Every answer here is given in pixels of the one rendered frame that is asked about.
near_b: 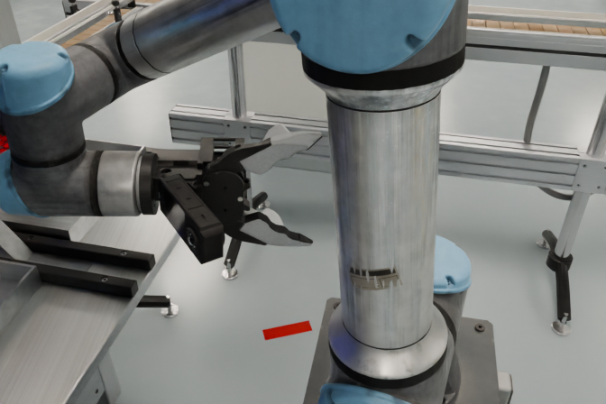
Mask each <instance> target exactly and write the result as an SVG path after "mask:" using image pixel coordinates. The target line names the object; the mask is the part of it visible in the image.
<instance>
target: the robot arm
mask: <svg viewBox="0 0 606 404"><path fill-rule="evenodd" d="M468 4H469V0H160V1H159V2H157V3H155V4H153V5H150V6H148V7H146V8H144V9H142V10H141V11H140V12H138V13H136V14H133V15H131V16H130V17H128V18H126V19H124V20H122V21H120V22H117V23H113V24H111V25H109V26H108V27H106V28H105V29H104V30H103V31H101V32H98V33H96V34H94V35H92V36H90V37H88V38H86V39H85V40H83V41H80V42H78V43H76V44H74V45H72V46H69V47H68V48H66V49H64V48H63V47H61V46H59V45H58V44H55V43H52V42H47V41H25V42H24V43H22V44H12V45H9V46H6V47H4V48H2V49H1V50H0V115H1V119H2V122H3V126H4V129H5V135H6V138H7V141H8V145H9V148H10V150H7V151H4V152H3V153H1V154H0V208H1V209H2V210H3V211H4V212H6V213H7V214H10V215H16V216H36V217H39V218H46V217H50V216H139V215H140V214H141V213H142V214H143V215H147V216H155V215H156V214H157V212H158V208H159V204H160V207H161V212H162V213H163V214H164V215H165V217H166V218H167V219H168V221H169V222H170V224H171V225H172V226H173V228H174V229H175V230H176V232H177V233H178V234H179V236H180V237H181V239H182V240H183V241H184V243H185V244H186V245H187V247H188V248H189V249H190V251H192V253H193V254H194V255H195V257H196V258H197V260H198V261H199V262H200V264H204V263H207V262H211V261H214V260H216V259H219V258H222V257H224V244H225V234H227V235H228V236H230V237H232V238H234V239H236V240H238V241H242V242H247V243H256V244H260V245H267V244H268V245H274V246H310V245H311V244H312V243H313V240H311V239H309V238H307V237H306V236H305V235H303V234H300V233H295V232H291V231H290V230H289V229H288V228H287V227H285V226H284V224H283V223H282V221H281V219H280V216H279V215H278V214H277V213H276V212H275V211H273V210H271V209H269V208H265V209H264V210H263V211H262V212H259V211H257V210H255V209H253V208H251V207H250V202H249V201H248V200H247V189H248V188H250V187H251V181H250V179H247V178H246V171H247V170H248V171H250V172H252V173H255V174H258V175H262V174H263V173H265V172H266V171H268V170H270V169H271V167H272V165H273V164H274V163H276V162H277V161H280V160H286V159H289V158H290V157H291V156H293V154H295V153H296V152H301V151H305V150H308V149H310V148H311V147H312V146H313V145H314V144H315V143H316V142H317V141H318V140H320V139H321V138H322V137H323V136H322V133H321V132H313V131H299V132H293V133H291V132H290V131H289V130H288V129H287V128H286V127H285V125H284V124H277V125H275V126H273V127H272V128H271V129H270V130H269V131H268V132H267V133H266V135H265V137H264V138H263V140H262V141H261V142H259V143H244V138H220V137H202V138H201V144H200V150H181V149H152V151H151V153H144V154H143V155H142V153H141V152H140V151H87V150H86V140H85V135H84V130H83V124H82V123H83V121H84V120H86V119H87V118H89V117H90V116H91V115H93V114H95V113H96V112H98V111H99V110H101V109H102V108H104V107H106V106H108V105H109V104H111V103H113V102H114V101H115V100H116V99H118V98H119V97H121V96H123V95H125V94H126V93H128V92H129V91H131V90H133V89H135V88H137V87H139V86H142V85H144V84H146V83H149V82H151V81H153V80H155V79H157V78H161V77H163V76H165V75H168V74H170V73H172V72H174V71H176V70H179V69H183V68H185V67H187V66H189V65H191V64H194V63H196V62H199V61H201V60H204V59H206V58H209V57H211V56H214V55H216V54H218V53H220V52H222V51H226V50H229V49H231V48H233V47H235V46H237V45H240V44H242V43H245V42H247V41H250V40H252V39H255V38H257V37H260V36H262V35H264V34H266V33H268V32H272V31H275V30H277V29H279V28H281V29H282V30H283V31H284V33H285V34H286V35H290V36H291V38H292V39H293V40H294V42H295V43H296V44H297V49H298V50H299V51H301V59H302V68H303V73H304V75H305V77H306V78H307V79H308V80H309V81H311V82H312V83H313V84H315V85H316V86H317V87H319V88H320V89H321V90H323V91H324V92H325V93H326V112H327V124H328V137H329V149H330V161H331V172H332V185H333V197H334V209H335V232H336V245H337V257H338V270H339V281H340V294H341V303H340V304H339V305H338V307H337V308H336V309H335V311H334V312H333V314H332V316H331V317H330V321H329V325H328V342H329V352H330V362H331V363H330V371H329V374H328V377H327V380H326V383H325V384H324V385H323V386H322V387H321V389H320V394H321V395H320V397H319V400H318V403H317V404H455V402H456V400H457V397H458V393H459V390H460V385H461V368H460V364H459V361H458V357H457V353H456V350H455V343H456V338H457V335H458V331H459V326H460V323H461V318H462V314H463V310H464V302H465V299H466V294H467V290H468V288H469V287H470V286H471V282H472V279H471V269H472V268H471V264H470V261H469V259H468V257H467V255H466V254H465V252H464V251H463V250H462V249H461V248H459V247H457V246H456V245H455V244H454V243H452V242H451V241H449V240H447V239H445V238H444V237H441V236H439V235H436V203H437V181H438V158H439V135H440V113H441V90H442V87H443V86H444V85H445V84H447V83H448V82H449V81H450V80H451V79H453V78H454V77H455V76H456V75H457V74H459V73H460V72H461V70H462V69H463V67H464V61H465V43H466V33H467V19H468ZM214 141H221V142H235V145H213V142H214ZM215 149H227V150H225V151H215Z"/></svg>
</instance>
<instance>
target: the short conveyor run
mask: <svg viewBox="0 0 606 404"><path fill-rule="evenodd" d="M132 1H133V0H120V1H119V0H98V1H96V2H94V3H93V4H91V5H89V6H87V7H86V8H84V9H78V6H77V5H75V4H74V3H75V2H76V0H69V2H70V3H71V6H70V11H71V16H69V17H68V18H66V19H64V20H62V21H60V22H59V23H56V24H54V25H52V26H51V27H50V28H48V29H46V30H44V31H43V32H40V33H38V34H36V35H35V36H33V37H31V38H30V39H28V40H26V41H47V42H52V43H55V44H58V45H59V46H61V47H63V48H64V49H66V48H68V47H69V46H72V45H74V44H76V43H78V42H80V41H83V40H85V39H86V38H88V37H90V36H92V35H94V34H96V33H98V32H101V31H103V30H104V29H105V28H106V27H108V26H109V25H111V24H113V23H117V22H120V21H122V20H124V19H126V18H128V17H130V16H131V15H133V14H136V13H138V12H140V11H141V10H142V9H143V6H136V7H135V8H131V7H124V6H125V5H128V4H129V3H131V2H132ZM110 2H111V3H112V4H109V3H110Z"/></svg>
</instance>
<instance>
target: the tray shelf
mask: <svg viewBox="0 0 606 404"><path fill-rule="evenodd" d="M179 238H180V236H179V234H178V233H177V232H176V230H175V229H174V228H173V226H172V225H171V224H170V222H169V221H168V219H167V218H166V217H165V215H164V214H163V213H162V212H161V207H160V204H159V208H158V212H157V214H156V215H155V216H147V215H143V214H142V213H141V214H140V215H139V216H101V217H100V218H99V219H98V220H97V221H96V223H95V224H94V225H93V226H92V227H91V228H90V230H89V231H88V232H87V233H86V234H85V235H84V237H83V238H82V239H81V240H80V241H79V242H80V243H91V244H96V245H102V246H107V247H114V248H119V249H125V250H130V251H136V252H142V253H152V254H154V257H155V261H156V264H155V265H154V267H153V268H152V270H151V271H148V270H143V269H137V268H132V267H126V266H121V265H115V264H110V263H104V262H94V261H89V260H83V259H78V258H72V257H67V256H61V255H56V254H50V253H45V252H35V251H33V252H34V253H39V254H44V255H49V256H54V257H60V258H64V259H70V260H74V261H80V262H88V263H93V265H92V266H91V267H90V268H89V270H88V272H94V273H99V274H104V275H109V276H115V277H120V278H126V279H130V280H137V284H138V291H137V293H136V294H135V296H134V297H133V298H130V297H125V296H119V295H115V294H109V293H104V292H99V291H93V290H89V289H80V288H74V287H69V286H64V285H59V284H54V283H49V282H43V281H42V285H41V286H40V288H39V289H38V290H37V291H36V292H35V293H34V294H33V296H32V297H31V298H30V299H29V300H28V302H27V303H26V304H25V305H24V306H23V308H22V309H21V310H20V311H19V312H18V313H17V315H16V316H15V317H14V318H13V319H12V320H11V322H10V323H9V324H8V325H7V326H6V327H5V329H4V330H3V331H2V332H1V333H0V404H75V402H76V401H77V399H78V397H79V395H80V394H81V392H82V391H83V389H84V388H85V387H86V385H87V383H88V382H89V380H90V379H91V377H92V375H93V374H94V372H95V371H96V369H97V367H98V365H99V364H100V363H101V362H102V360H103V359H104V357H105V355H106V353H107V352H108V350H109V349H110V347H111V345H112V344H113V342H114V341H115V339H116V338H117V337H118V335H119V333H120V332H121V330H122V329H123V327H124V325H125V323H126V322H127V320H128V319H129V317H130V316H131V314H132V313H133V311H134V310H135V308H136V307H137V305H138V303H139V302H140V300H141V299H142V297H143V295H144V293H145V292H146V290H147V289H148V288H149V287H150V285H151V284H152V281H153V280H154V278H155V277H156V275H157V274H158V272H159V270H160V269H161V267H162V265H163V264H164V262H165V261H166V260H167V258H168V257H169V255H170V253H171V251H172V250H173V248H174V247H175V245H176V244H177V242H178V241H179Z"/></svg>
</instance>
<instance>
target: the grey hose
mask: <svg viewBox="0 0 606 404"><path fill-rule="evenodd" d="M550 68H551V66H542V70H541V74H540V78H539V81H538V85H537V90H536V94H535V96H534V99H533V102H532V106H531V107H530V111H529V115H528V120H527V124H526V128H525V132H524V138H523V142H531V136H532V132H533V127H534V123H535V120H536V117H537V111H538V109H539V105H540V103H541V100H542V97H543V95H544V91H545V88H546V83H547V80H548V76H549V72H550ZM539 188H540V189H541V190H542V191H544V192H545V193H547V194H548V195H549V196H551V197H554V198H558V199H561V200H566V201H567V200H568V201H570V200H571V198H572V195H573V194H564V193H560V192H558V191H555V190H553V189H552V188H543V187H539Z"/></svg>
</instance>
